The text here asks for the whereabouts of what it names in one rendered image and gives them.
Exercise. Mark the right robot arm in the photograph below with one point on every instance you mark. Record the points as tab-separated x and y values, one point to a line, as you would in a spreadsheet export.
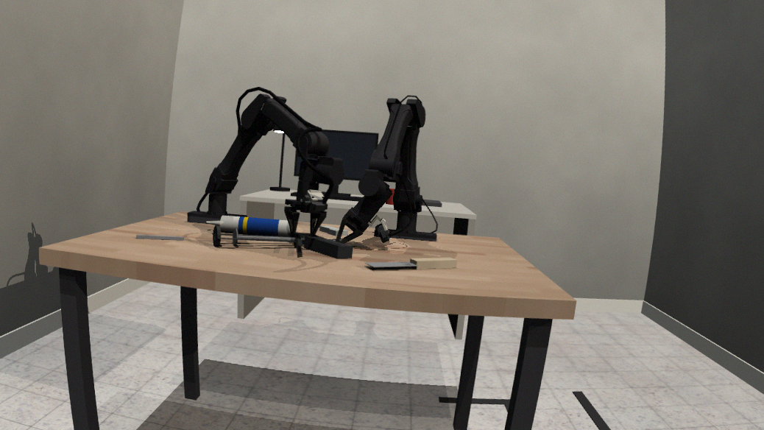
256	122

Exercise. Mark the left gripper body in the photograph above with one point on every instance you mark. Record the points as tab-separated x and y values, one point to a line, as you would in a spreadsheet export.
363	212

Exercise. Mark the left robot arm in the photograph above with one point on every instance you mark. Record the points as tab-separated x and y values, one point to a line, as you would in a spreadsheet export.
397	162

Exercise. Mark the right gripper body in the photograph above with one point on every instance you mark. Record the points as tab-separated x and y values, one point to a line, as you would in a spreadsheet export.
303	189

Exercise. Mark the blue cartridge tube with yellow stripe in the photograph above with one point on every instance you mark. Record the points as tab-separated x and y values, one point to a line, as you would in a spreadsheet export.
253	226

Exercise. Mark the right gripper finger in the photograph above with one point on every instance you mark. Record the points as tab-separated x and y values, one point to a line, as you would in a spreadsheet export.
292	217
320	219

